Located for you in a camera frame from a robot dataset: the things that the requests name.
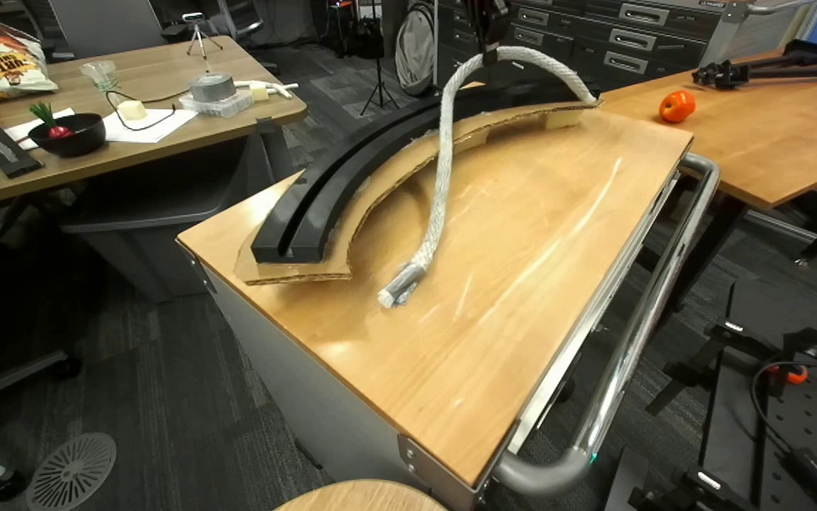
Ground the black bowl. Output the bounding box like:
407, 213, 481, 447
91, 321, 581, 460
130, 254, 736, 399
28, 115, 106, 156

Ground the black curved foam track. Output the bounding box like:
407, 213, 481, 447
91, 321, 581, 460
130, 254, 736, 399
250, 96, 440, 265

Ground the white paper sheet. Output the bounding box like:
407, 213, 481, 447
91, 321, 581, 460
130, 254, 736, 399
102, 109, 179, 145

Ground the snack chip bag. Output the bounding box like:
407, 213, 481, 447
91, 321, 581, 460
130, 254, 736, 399
0, 23, 58, 99

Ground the round wooden stool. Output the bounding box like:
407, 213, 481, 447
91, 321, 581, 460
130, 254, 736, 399
275, 480, 448, 511

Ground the grey drawer cabinet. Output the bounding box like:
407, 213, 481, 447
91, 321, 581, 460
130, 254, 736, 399
435, 0, 808, 96

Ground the chrome cart handle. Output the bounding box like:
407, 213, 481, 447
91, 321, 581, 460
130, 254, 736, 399
494, 153, 722, 497

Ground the grey tape roll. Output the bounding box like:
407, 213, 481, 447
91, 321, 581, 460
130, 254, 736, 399
191, 75, 235, 103

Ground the grey braided rope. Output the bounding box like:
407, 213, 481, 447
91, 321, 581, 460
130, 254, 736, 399
376, 42, 598, 314

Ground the orange fruit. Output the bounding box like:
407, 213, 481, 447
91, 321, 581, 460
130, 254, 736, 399
658, 92, 699, 126

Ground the wooden office desk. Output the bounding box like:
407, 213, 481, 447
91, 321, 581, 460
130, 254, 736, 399
0, 38, 306, 201

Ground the small camera tripod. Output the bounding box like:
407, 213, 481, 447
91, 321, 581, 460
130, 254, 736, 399
183, 11, 223, 61

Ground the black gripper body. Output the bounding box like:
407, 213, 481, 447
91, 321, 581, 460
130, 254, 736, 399
461, 0, 513, 47

